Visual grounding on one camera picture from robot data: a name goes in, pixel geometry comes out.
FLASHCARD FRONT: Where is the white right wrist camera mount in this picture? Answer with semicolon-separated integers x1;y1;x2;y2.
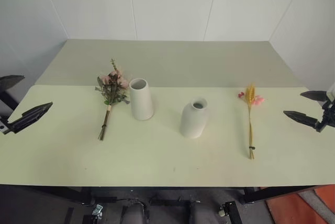
326;82;335;100

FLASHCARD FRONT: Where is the black table frame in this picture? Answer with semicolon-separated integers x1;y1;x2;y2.
0;185;324;224

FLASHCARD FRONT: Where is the orange floor mat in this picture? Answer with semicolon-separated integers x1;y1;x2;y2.
264;185;335;224

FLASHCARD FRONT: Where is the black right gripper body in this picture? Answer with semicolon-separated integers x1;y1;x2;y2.
315;97;335;133

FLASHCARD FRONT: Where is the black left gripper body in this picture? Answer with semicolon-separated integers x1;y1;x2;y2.
0;92;19;125

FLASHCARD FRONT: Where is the yellow wheat bouquet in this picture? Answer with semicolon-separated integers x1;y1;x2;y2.
238;82;265;160

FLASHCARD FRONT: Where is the white cylinder vase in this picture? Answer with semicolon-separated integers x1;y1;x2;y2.
129;78;154;121

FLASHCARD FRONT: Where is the pink flower bouquet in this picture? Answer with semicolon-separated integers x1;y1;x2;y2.
94;58;131;141

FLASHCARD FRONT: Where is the white bottle vase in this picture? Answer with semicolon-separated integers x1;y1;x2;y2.
179;97;210;139

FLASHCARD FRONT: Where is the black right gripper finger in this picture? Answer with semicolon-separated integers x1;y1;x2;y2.
283;110;319;128
300;90;328;102

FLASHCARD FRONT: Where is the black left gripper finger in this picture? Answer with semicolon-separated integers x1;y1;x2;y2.
0;75;26;93
7;102;53;135

